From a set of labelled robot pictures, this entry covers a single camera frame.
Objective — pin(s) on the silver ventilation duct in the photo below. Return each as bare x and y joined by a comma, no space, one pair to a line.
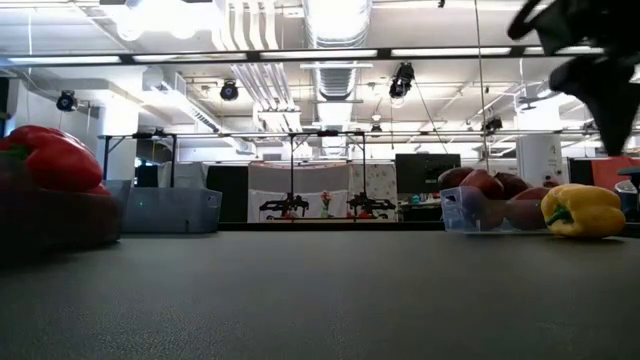
337,30

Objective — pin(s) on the red partition wall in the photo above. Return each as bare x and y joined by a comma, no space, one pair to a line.
607,172

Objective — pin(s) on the white round pillar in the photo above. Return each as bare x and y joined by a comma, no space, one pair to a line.
540,160

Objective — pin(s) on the black cabinet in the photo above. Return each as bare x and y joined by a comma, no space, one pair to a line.
227,195

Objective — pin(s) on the background black robot arm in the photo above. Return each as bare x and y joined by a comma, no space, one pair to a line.
370,205
285,205

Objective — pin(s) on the black overhead light bar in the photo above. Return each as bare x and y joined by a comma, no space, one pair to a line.
320,54

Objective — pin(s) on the small clear plastic bin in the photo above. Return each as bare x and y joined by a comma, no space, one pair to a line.
170,210

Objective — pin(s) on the white partition panel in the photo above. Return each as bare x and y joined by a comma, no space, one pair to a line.
270,180

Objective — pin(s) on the clear plastic bin blue label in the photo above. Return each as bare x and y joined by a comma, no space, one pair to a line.
457,212

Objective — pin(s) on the white storage box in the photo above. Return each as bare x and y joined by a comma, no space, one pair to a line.
185,175

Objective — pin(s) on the large clear plastic bin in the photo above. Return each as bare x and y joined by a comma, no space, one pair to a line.
123,190

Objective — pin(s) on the yellow bell pepper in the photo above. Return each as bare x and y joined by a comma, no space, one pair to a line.
590,210

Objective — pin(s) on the red flowers in vase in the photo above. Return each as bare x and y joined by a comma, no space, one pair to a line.
326,199

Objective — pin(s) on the black background workstation frame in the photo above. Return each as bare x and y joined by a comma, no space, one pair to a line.
325,133

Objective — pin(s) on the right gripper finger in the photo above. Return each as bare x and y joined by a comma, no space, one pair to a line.
615,100

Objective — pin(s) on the black hanging camera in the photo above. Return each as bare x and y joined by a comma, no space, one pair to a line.
401,80
493,125
229,91
66,101

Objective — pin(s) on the black monitor screen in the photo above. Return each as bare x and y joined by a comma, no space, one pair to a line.
422,172

